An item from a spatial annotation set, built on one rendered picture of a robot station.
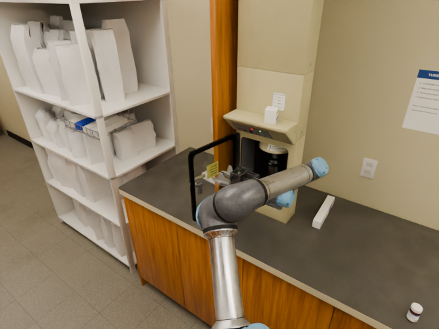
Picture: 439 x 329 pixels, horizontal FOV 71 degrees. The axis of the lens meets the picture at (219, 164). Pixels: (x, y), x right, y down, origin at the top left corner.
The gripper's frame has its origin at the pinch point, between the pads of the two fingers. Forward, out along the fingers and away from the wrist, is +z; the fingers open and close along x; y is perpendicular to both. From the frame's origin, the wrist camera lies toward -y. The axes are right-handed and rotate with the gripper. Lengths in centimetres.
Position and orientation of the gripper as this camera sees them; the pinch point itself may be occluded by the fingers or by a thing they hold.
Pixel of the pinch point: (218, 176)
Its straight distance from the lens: 138.8
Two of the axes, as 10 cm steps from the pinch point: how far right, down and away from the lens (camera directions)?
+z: -8.1, -2.9, 5.2
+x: -5.9, 4.1, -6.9
